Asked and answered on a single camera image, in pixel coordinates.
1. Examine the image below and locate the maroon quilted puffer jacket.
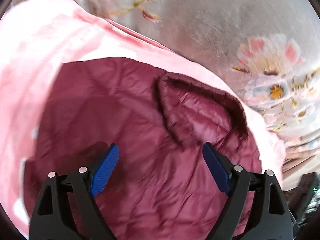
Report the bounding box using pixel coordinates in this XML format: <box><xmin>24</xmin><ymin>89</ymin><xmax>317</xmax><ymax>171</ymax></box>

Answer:
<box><xmin>23</xmin><ymin>57</ymin><xmax>261</xmax><ymax>239</ymax></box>

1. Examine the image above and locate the grey floral bed sheet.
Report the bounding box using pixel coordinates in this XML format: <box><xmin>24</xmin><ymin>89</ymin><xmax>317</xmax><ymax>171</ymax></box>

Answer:
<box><xmin>76</xmin><ymin>0</ymin><xmax>319</xmax><ymax>190</ymax></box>

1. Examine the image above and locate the pink fleece blanket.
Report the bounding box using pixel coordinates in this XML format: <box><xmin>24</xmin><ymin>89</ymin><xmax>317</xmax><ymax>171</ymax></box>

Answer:
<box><xmin>1</xmin><ymin>0</ymin><xmax>285</xmax><ymax>235</ymax></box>

